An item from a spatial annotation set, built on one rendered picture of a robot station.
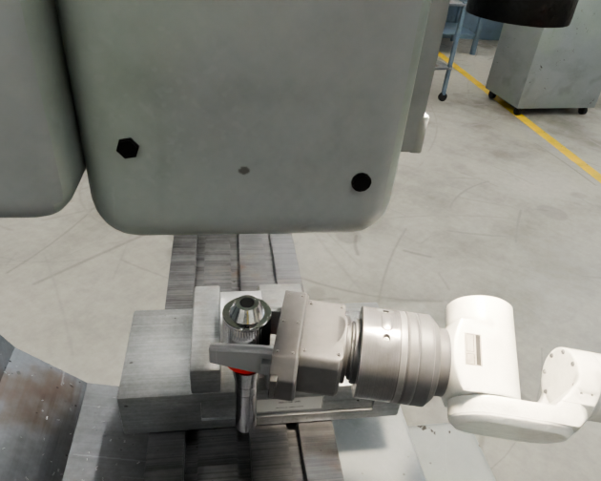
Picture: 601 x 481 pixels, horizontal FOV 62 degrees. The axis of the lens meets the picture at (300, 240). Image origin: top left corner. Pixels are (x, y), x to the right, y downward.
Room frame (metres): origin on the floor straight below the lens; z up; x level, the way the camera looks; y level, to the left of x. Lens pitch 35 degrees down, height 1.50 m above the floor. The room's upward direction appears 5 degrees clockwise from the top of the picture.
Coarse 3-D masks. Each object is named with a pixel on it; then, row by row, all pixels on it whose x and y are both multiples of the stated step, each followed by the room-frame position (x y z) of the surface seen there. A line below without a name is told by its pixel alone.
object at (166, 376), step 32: (160, 320) 0.49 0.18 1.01; (192, 320) 0.50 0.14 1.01; (352, 320) 0.52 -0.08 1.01; (128, 352) 0.43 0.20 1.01; (160, 352) 0.43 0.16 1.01; (192, 352) 0.40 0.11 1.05; (128, 384) 0.38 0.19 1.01; (160, 384) 0.39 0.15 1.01; (192, 384) 0.38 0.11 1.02; (224, 384) 0.39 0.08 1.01; (128, 416) 0.36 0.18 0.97; (160, 416) 0.37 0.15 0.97; (192, 416) 0.37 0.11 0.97; (224, 416) 0.39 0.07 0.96; (288, 416) 0.40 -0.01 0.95; (320, 416) 0.40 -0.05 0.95; (352, 416) 0.41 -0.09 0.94
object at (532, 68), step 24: (600, 0) 4.47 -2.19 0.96; (504, 24) 4.86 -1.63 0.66; (576, 24) 4.43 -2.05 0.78; (600, 24) 4.49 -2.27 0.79; (504, 48) 4.77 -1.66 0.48; (528, 48) 4.44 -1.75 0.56; (552, 48) 4.39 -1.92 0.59; (576, 48) 4.45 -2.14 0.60; (600, 48) 4.51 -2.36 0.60; (504, 72) 4.67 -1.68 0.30; (528, 72) 4.35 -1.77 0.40; (552, 72) 4.41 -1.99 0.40; (576, 72) 4.48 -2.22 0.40; (600, 72) 4.54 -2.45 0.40; (504, 96) 4.56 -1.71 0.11; (528, 96) 4.37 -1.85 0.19; (552, 96) 4.44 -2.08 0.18; (576, 96) 4.50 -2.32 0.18
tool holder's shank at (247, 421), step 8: (240, 376) 0.34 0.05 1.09; (248, 376) 0.34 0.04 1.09; (256, 376) 0.34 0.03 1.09; (240, 384) 0.34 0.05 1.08; (248, 384) 0.34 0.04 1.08; (256, 384) 0.35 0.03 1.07; (240, 392) 0.34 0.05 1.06; (248, 392) 0.34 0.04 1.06; (256, 392) 0.35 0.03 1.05; (240, 400) 0.34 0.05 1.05; (248, 400) 0.34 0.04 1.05; (256, 400) 0.35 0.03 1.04; (240, 408) 0.34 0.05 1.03; (248, 408) 0.35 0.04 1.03; (256, 408) 0.35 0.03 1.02; (240, 416) 0.34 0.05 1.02; (248, 416) 0.35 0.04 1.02; (256, 416) 0.35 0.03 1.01; (240, 424) 0.34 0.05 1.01; (248, 424) 0.35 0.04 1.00; (256, 424) 0.35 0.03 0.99
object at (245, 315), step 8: (240, 296) 0.36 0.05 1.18; (248, 296) 0.36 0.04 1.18; (240, 304) 0.35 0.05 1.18; (248, 304) 0.35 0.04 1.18; (256, 304) 0.35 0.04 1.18; (232, 312) 0.35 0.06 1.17; (240, 312) 0.34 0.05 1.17; (248, 312) 0.34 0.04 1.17; (256, 312) 0.35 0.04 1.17; (264, 312) 0.36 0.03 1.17; (240, 320) 0.34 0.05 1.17; (248, 320) 0.34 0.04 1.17; (256, 320) 0.34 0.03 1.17
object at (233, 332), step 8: (232, 304) 0.36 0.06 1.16; (264, 304) 0.37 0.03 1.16; (224, 312) 0.35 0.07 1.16; (224, 320) 0.34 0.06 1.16; (232, 320) 0.34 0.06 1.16; (264, 320) 0.34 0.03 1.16; (224, 328) 0.34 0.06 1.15; (232, 328) 0.33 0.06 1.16; (240, 328) 0.33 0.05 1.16; (248, 328) 0.33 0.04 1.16; (256, 328) 0.33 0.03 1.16; (264, 328) 0.34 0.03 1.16; (224, 336) 0.34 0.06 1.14; (232, 336) 0.33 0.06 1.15; (240, 336) 0.33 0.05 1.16; (248, 336) 0.33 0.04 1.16; (256, 336) 0.33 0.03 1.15; (264, 336) 0.34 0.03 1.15; (248, 344) 0.33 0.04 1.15; (256, 344) 0.33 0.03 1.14; (264, 344) 0.34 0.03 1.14
